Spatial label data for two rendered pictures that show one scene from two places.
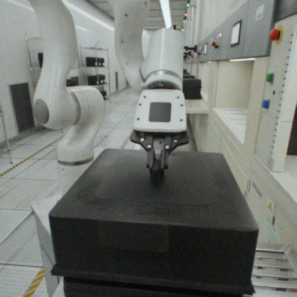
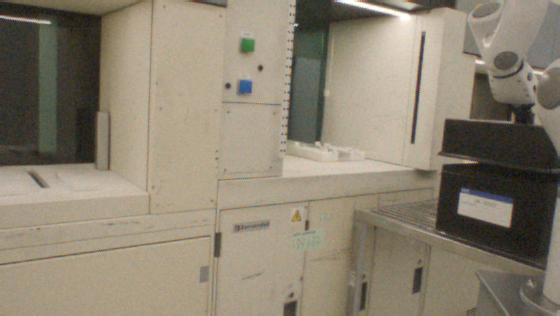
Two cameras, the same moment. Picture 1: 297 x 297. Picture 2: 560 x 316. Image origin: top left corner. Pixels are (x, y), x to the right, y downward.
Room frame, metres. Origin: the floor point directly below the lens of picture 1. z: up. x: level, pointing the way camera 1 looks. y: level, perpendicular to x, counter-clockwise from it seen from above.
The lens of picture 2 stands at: (1.66, 0.44, 1.08)
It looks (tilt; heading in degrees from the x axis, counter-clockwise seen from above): 8 degrees down; 228
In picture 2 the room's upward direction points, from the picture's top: 4 degrees clockwise
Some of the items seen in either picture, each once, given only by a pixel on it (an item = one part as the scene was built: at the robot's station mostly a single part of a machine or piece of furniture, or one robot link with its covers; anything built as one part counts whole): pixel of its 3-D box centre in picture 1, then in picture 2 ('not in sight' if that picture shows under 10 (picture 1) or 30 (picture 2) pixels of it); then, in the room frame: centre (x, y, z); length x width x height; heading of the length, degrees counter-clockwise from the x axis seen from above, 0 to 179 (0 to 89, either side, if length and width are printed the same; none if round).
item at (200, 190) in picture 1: (156, 192); (522, 137); (0.41, -0.01, 1.02); 0.29 x 0.29 x 0.13; 83
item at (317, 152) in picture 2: not in sight; (325, 151); (0.39, -0.71, 0.89); 0.22 x 0.21 x 0.04; 84
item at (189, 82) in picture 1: (191, 88); not in sight; (3.45, -0.58, 0.93); 0.30 x 0.28 x 0.26; 171
